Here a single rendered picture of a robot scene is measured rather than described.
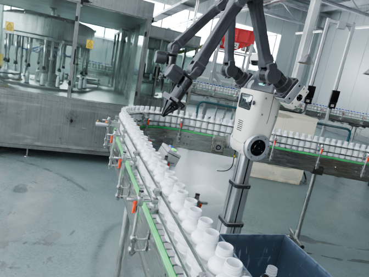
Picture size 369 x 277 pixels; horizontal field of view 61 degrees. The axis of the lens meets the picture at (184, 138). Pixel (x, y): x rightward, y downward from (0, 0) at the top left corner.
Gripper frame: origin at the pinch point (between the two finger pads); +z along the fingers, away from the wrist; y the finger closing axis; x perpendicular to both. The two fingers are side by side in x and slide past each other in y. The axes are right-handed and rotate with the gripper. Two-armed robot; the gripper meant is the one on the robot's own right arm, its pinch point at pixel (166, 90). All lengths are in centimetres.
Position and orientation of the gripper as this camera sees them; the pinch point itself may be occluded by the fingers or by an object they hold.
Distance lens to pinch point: 188.0
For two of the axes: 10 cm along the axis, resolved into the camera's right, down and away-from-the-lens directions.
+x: 3.0, 2.6, -9.2
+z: -1.8, 9.6, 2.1
